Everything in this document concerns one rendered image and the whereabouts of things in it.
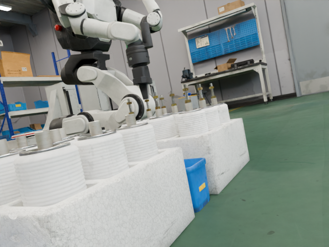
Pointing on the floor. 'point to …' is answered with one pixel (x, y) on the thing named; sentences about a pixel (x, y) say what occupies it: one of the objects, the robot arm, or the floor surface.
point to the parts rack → (23, 81)
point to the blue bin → (197, 182)
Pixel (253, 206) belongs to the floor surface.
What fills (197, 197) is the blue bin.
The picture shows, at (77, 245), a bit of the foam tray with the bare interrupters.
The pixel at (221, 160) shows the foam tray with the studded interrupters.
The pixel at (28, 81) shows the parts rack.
